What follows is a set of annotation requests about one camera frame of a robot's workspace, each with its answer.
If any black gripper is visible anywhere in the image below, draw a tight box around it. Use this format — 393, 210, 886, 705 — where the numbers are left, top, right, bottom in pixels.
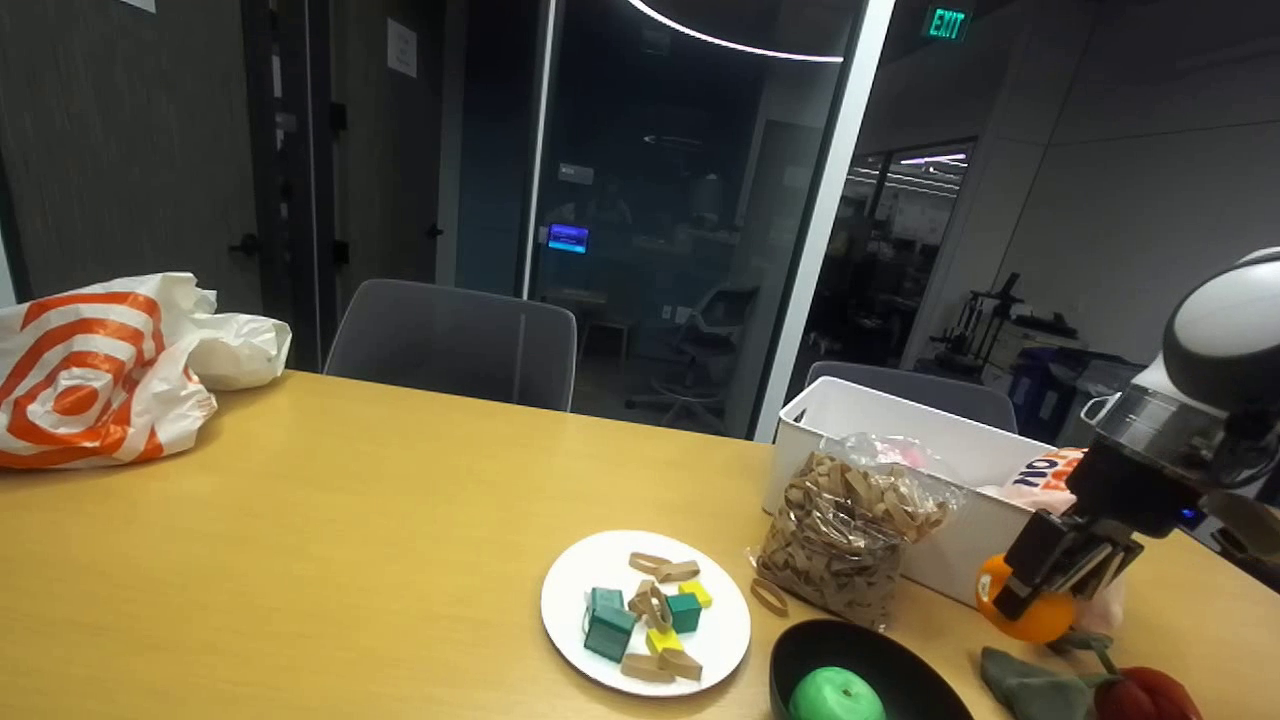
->
995, 439, 1194, 625

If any orange toy fruit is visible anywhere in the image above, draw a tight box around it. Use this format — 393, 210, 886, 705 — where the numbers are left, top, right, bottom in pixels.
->
971, 547, 1082, 648

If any red plush radish with leaves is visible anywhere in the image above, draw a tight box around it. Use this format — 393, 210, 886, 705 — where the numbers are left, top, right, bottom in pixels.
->
976, 635, 1202, 720

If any black bowl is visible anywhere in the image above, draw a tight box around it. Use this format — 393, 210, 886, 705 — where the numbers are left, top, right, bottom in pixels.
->
767, 617, 981, 720

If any green toy apple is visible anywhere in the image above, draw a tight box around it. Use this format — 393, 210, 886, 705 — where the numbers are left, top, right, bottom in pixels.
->
784, 662, 891, 720

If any white plate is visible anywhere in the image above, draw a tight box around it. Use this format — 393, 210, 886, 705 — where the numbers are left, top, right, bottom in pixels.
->
537, 523, 759, 705

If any white plastic storage bin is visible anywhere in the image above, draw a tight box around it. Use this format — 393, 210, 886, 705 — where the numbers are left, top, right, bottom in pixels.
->
767, 370, 1094, 613

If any loose tan rubber band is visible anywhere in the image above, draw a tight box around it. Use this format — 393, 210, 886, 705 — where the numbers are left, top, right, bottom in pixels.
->
748, 570, 797, 621

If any teal block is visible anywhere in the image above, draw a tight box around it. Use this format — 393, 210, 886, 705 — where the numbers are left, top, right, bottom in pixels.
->
659, 586, 707, 635
579, 582, 641, 662

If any tan wooden block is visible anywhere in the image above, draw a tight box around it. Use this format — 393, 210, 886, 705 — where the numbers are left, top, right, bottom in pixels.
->
617, 643, 707, 688
625, 547, 704, 582

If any green exit sign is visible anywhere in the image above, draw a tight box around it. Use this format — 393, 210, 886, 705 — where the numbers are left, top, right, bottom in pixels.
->
921, 5, 971, 43

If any blue lit screen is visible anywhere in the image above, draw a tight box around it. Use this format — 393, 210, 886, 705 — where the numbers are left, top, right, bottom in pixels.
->
541, 220, 590, 259

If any orange and white plastic bag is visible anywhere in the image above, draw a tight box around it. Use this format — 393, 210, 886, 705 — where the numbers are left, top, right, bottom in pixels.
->
0, 269, 296, 476

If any ring ceiling light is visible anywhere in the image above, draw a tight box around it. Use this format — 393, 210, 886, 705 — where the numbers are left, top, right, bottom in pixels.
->
625, 0, 860, 72

